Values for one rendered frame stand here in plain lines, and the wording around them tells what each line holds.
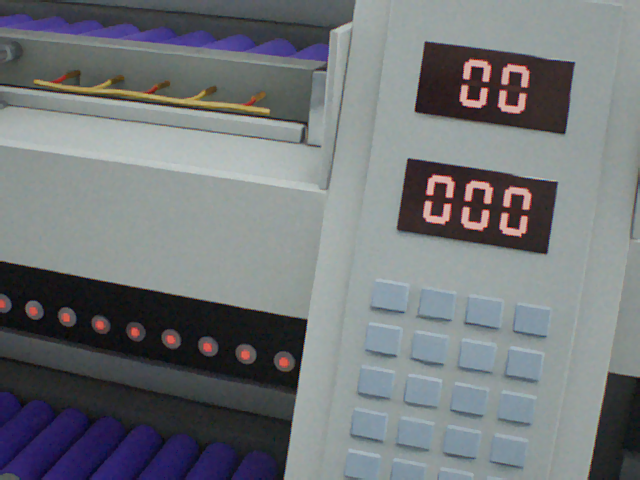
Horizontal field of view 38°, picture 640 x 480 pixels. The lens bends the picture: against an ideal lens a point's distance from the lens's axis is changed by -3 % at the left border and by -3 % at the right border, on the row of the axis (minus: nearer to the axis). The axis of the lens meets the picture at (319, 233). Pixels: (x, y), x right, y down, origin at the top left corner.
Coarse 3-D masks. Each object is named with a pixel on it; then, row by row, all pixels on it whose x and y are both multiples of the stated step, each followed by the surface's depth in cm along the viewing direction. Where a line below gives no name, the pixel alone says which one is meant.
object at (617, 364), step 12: (636, 204) 28; (636, 216) 28; (636, 228) 28; (636, 240) 28; (636, 252) 28; (636, 264) 28; (624, 276) 28; (636, 276) 28; (624, 288) 28; (636, 288) 28; (624, 300) 28; (636, 300) 28; (624, 312) 29; (636, 312) 28; (624, 324) 29; (636, 324) 29; (624, 336) 29; (636, 336) 29; (612, 348) 29; (624, 348) 29; (636, 348) 29; (612, 360) 29; (624, 360) 29; (636, 360) 29; (612, 372) 29; (624, 372) 29; (636, 372) 29
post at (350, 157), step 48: (384, 0) 29; (624, 0) 28; (384, 48) 29; (624, 48) 28; (624, 96) 28; (336, 144) 30; (624, 144) 28; (336, 192) 30; (624, 192) 28; (336, 240) 30; (624, 240) 28; (336, 288) 30; (336, 336) 30; (576, 336) 28; (576, 384) 28; (576, 432) 28
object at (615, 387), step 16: (32, 0) 54; (48, 368) 54; (112, 384) 53; (608, 384) 47; (624, 384) 47; (192, 400) 52; (608, 400) 47; (624, 400) 47; (256, 416) 51; (608, 416) 47; (624, 416) 47; (608, 432) 47; (624, 432) 47; (608, 448) 47; (592, 464) 47; (608, 464) 47
